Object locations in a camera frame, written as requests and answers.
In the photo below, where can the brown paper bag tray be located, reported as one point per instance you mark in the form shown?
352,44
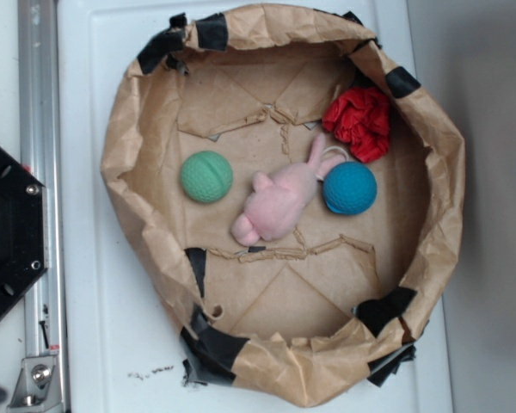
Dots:
306,317

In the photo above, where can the metal corner bracket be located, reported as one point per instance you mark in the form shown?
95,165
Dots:
38,387

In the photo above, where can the green dimpled foam ball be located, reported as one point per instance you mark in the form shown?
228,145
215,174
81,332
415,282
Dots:
206,177

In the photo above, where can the blue dimpled foam ball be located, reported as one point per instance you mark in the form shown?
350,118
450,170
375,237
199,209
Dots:
349,188

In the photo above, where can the pink plush bunny toy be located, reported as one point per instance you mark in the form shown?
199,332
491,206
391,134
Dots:
279,198

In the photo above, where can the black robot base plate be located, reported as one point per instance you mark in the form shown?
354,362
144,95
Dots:
22,237

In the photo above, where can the aluminium extrusion rail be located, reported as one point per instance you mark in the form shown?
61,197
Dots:
44,303

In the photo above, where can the red crumpled plastic bag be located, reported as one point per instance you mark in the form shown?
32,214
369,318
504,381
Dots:
360,117

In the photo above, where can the white plastic tray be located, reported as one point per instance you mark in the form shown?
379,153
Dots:
124,353

